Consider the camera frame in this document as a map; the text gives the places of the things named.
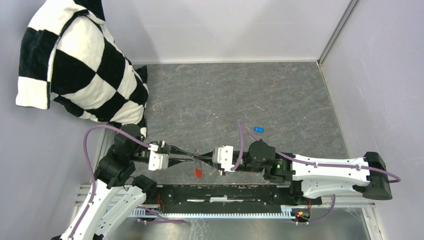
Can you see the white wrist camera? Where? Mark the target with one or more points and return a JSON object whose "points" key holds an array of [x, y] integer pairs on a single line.
{"points": [[223, 158], [158, 158]]}

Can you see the key with blue tag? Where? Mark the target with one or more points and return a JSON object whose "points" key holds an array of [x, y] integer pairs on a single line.
{"points": [[258, 129]]}

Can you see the metal key holder red handle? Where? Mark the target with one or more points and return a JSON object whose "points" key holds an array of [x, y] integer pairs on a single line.
{"points": [[197, 165]]}

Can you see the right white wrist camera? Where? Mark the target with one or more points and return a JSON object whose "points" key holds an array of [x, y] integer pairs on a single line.
{"points": [[223, 158]]}

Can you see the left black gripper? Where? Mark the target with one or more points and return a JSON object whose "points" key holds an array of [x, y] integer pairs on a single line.
{"points": [[172, 161]]}

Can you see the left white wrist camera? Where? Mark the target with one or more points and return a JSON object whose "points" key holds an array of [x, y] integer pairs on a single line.
{"points": [[158, 158]]}

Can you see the black white checkered cloth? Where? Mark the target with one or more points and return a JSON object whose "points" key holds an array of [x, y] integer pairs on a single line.
{"points": [[68, 56]]}

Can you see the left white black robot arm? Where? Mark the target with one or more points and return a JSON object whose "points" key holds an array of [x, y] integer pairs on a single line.
{"points": [[94, 221]]}

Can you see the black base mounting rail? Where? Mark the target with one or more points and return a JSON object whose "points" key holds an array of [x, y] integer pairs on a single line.
{"points": [[226, 199]]}

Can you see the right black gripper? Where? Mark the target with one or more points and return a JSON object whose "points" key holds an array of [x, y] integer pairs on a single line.
{"points": [[218, 166]]}

